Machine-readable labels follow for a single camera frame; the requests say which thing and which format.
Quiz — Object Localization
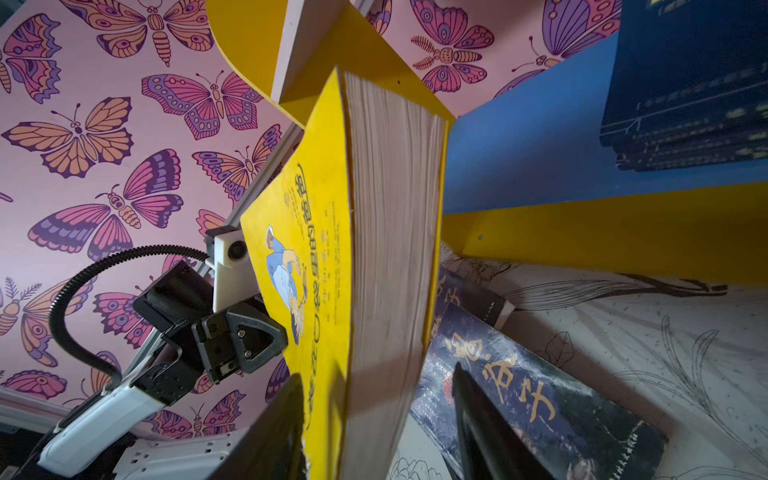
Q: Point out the purple cover book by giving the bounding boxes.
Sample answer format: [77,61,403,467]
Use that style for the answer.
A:
[411,304,667,479]

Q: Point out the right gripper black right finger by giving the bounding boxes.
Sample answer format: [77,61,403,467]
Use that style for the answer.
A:
[452,364,552,480]

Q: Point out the dark portrait cover book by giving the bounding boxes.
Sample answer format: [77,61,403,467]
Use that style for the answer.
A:
[432,267,515,334]

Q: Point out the yellow wooden bookshelf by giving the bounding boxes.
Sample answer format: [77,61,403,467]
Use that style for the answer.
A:
[207,1,767,284]

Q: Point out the yellow cartoon cover book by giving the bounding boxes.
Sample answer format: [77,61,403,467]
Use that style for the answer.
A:
[240,69,450,479]

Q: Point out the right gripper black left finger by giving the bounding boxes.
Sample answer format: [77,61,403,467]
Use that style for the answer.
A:
[208,374,306,480]

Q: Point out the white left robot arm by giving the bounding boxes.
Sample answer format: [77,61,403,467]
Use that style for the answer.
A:
[32,253,287,478]

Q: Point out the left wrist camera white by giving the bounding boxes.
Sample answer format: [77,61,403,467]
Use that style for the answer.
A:
[205,225,259,313]

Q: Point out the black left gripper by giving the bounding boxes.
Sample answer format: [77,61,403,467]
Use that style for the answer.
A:
[133,260,288,384]

